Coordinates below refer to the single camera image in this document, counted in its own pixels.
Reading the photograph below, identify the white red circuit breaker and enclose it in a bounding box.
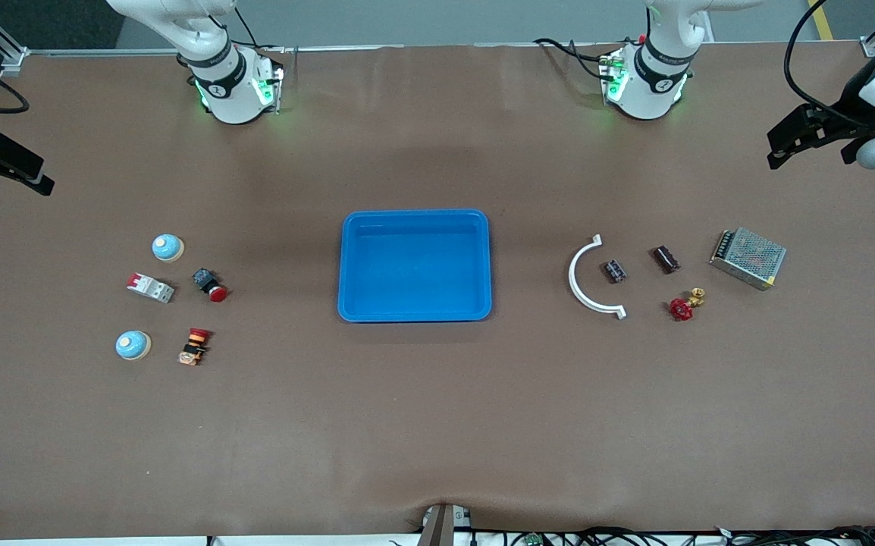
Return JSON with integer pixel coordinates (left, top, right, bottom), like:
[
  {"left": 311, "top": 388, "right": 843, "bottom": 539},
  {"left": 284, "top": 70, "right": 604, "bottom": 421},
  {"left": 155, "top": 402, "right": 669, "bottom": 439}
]
[{"left": 126, "top": 272, "right": 176, "bottom": 304}]

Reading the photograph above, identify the blue plastic tray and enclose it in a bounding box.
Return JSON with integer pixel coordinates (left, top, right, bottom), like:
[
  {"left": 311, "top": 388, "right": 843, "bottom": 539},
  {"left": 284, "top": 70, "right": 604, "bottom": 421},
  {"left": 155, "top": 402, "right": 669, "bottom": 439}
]
[{"left": 337, "top": 209, "right": 493, "bottom": 324}]

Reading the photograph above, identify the metal mesh power supply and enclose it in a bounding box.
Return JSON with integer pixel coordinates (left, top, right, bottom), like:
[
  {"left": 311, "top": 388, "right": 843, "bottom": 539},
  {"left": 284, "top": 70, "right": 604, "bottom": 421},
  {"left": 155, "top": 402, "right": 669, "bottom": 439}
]
[{"left": 709, "top": 226, "right": 788, "bottom": 292}]

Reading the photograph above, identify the blue dome bell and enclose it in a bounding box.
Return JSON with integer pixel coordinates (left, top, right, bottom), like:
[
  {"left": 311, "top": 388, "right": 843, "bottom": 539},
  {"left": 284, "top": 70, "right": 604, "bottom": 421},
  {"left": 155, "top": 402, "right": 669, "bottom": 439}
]
[
  {"left": 152, "top": 234, "right": 185, "bottom": 263},
  {"left": 115, "top": 331, "right": 152, "bottom": 361}
]

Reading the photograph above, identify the white half-round pipe clamp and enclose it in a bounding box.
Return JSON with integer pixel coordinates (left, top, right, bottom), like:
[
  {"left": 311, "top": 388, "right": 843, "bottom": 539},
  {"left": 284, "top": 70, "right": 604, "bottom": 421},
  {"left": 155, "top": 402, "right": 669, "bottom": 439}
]
[{"left": 568, "top": 234, "right": 628, "bottom": 321}]

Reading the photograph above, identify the brass valve red handle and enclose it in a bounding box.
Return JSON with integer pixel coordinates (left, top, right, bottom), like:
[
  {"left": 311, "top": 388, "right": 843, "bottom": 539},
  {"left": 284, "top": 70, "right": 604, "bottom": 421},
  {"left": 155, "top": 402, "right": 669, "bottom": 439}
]
[{"left": 670, "top": 287, "right": 707, "bottom": 322}]

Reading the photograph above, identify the red emergency stop button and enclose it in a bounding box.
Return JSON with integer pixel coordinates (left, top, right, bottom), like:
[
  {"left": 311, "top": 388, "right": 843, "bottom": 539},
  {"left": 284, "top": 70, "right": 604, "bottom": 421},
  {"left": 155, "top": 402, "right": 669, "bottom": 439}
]
[{"left": 192, "top": 268, "right": 229, "bottom": 303}]

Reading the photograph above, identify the red orange push-button switch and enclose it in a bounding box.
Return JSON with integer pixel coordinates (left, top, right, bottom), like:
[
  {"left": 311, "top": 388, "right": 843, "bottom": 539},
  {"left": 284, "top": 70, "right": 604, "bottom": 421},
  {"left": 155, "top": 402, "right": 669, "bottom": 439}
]
[{"left": 177, "top": 328, "right": 213, "bottom": 367}]

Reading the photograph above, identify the brown table mat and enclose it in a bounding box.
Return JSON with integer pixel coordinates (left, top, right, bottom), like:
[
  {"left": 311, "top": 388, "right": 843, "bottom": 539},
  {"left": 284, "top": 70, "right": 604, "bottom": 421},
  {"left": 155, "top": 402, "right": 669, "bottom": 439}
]
[{"left": 0, "top": 42, "right": 875, "bottom": 541}]

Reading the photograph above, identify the grey camera stand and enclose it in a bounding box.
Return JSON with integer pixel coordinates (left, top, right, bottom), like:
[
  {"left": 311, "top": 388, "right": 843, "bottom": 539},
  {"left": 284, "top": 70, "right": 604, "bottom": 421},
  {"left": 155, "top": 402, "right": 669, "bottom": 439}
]
[{"left": 416, "top": 503, "right": 472, "bottom": 546}]

